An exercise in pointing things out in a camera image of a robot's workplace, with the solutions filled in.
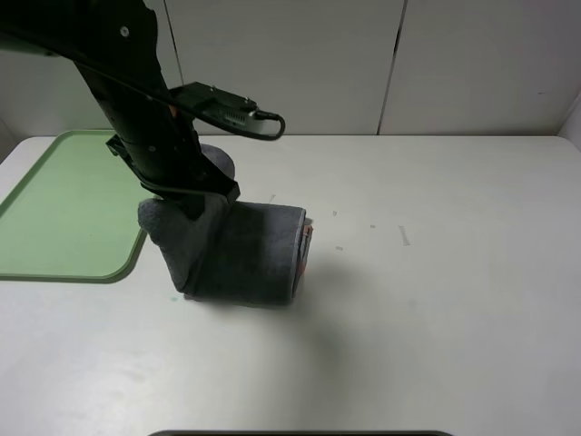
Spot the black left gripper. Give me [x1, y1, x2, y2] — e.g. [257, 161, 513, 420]
[106, 132, 240, 222]

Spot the grey towel with orange patches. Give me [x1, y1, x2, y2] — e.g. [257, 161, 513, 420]
[136, 143, 315, 309]

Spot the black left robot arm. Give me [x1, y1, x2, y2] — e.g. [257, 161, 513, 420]
[1, 1, 240, 218]

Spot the light green plastic tray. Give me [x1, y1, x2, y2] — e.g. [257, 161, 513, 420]
[1, 130, 149, 283]

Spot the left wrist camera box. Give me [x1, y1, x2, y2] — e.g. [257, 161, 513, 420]
[170, 82, 263, 134]

